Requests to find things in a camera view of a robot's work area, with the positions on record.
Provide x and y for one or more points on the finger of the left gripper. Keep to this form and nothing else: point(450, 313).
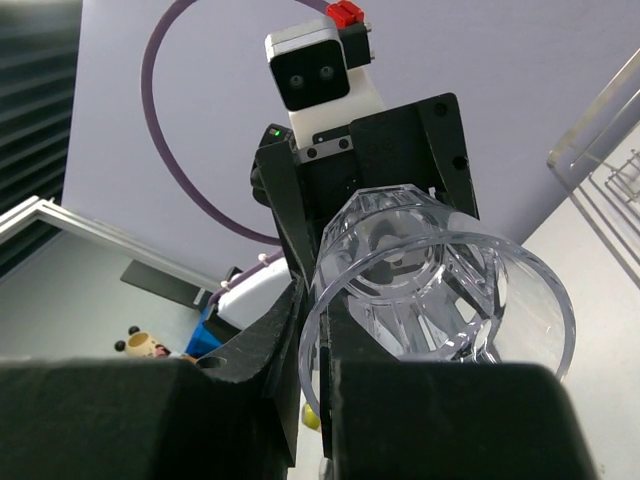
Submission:
point(422, 144)

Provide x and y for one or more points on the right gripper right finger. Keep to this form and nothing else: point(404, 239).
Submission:
point(454, 421)

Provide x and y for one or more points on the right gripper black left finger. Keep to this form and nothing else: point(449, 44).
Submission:
point(138, 419)

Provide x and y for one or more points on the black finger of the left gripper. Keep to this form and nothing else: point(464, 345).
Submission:
point(255, 373)

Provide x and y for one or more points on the large clear plastic tumbler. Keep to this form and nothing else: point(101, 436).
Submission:
point(427, 282)

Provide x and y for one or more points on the pale yellow plastic mug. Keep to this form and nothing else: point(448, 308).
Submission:
point(309, 419)

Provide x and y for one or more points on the blue box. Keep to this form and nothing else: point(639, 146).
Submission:
point(202, 341)

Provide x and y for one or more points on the cartoon figure toy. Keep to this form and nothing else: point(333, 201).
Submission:
point(140, 344)

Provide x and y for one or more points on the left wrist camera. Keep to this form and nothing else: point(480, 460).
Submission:
point(319, 69)

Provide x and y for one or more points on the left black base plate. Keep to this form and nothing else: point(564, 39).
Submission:
point(164, 285)

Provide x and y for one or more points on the clear wire dish rack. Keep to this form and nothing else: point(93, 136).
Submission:
point(597, 163)

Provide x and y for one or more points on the aluminium rail frame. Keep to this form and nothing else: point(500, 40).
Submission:
point(35, 209)

